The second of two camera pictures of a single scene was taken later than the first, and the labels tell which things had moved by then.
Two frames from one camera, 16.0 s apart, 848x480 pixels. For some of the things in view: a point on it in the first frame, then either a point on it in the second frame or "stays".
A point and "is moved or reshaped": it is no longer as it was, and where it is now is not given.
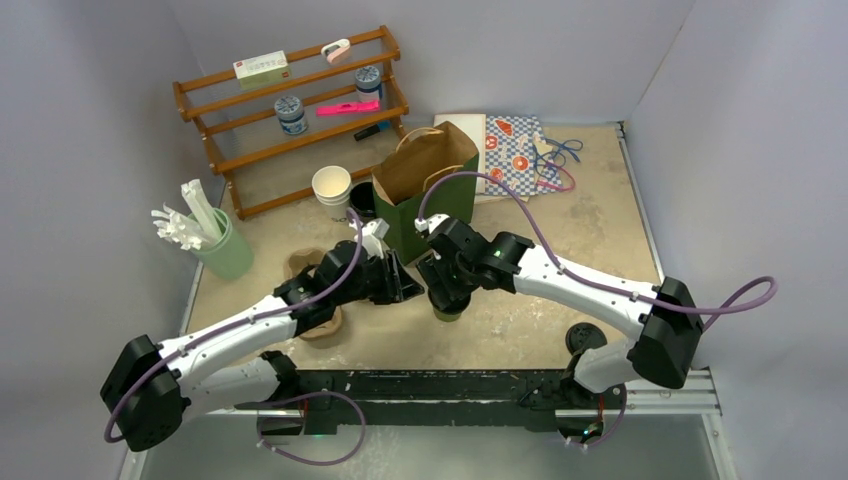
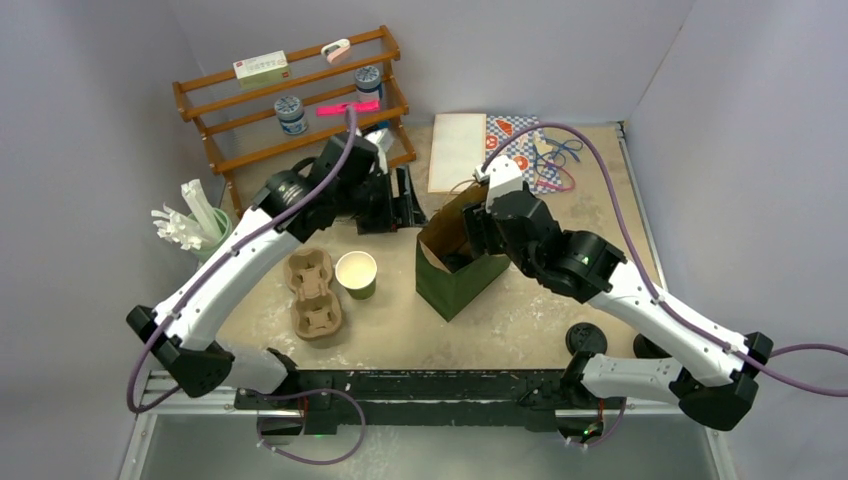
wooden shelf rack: x=299 y=126 stays
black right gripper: x=433 y=271 -> x=478 y=219
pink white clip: x=336 y=50 stays
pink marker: x=344 y=108 stays
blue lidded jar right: x=367 y=80 stays
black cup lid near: x=583 y=336 stays
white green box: x=263 y=71 stays
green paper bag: x=431 y=172 is moved or reshaped
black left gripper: x=397 y=285 -> x=402 y=211
